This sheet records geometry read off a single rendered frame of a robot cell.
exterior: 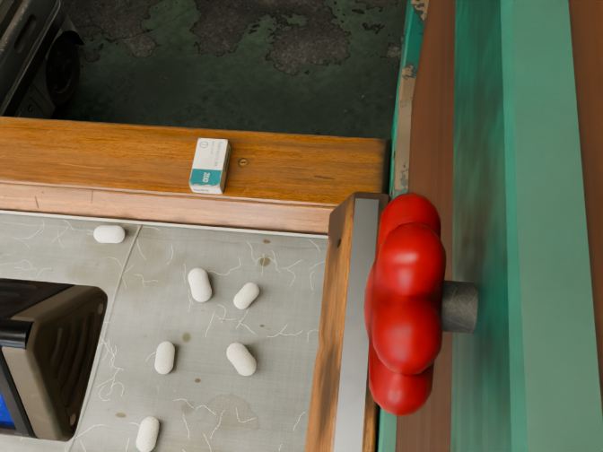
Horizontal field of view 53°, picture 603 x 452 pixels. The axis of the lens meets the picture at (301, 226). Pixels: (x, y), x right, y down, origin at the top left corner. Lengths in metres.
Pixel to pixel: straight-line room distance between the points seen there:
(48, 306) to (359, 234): 0.31
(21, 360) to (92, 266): 0.43
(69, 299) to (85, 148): 0.45
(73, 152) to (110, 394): 0.29
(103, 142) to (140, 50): 1.14
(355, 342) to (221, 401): 0.18
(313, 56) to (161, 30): 0.46
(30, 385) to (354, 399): 0.27
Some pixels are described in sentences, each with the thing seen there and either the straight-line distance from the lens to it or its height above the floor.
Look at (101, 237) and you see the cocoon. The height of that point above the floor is 0.76.
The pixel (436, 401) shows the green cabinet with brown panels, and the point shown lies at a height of 1.10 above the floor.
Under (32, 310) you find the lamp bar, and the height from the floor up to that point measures 1.10.
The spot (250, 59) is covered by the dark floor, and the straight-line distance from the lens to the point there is 1.78.
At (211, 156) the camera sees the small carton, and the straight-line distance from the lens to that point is 0.68.
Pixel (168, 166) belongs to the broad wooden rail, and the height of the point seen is 0.76.
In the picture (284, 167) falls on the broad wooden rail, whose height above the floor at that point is 0.77.
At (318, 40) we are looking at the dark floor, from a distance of 1.80.
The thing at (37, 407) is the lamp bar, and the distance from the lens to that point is 0.32.
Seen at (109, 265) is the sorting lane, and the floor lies 0.74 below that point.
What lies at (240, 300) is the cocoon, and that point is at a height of 0.76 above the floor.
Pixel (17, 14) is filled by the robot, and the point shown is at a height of 0.34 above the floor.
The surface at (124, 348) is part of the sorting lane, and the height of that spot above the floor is 0.74.
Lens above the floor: 1.36
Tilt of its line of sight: 66 degrees down
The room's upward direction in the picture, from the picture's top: 10 degrees counter-clockwise
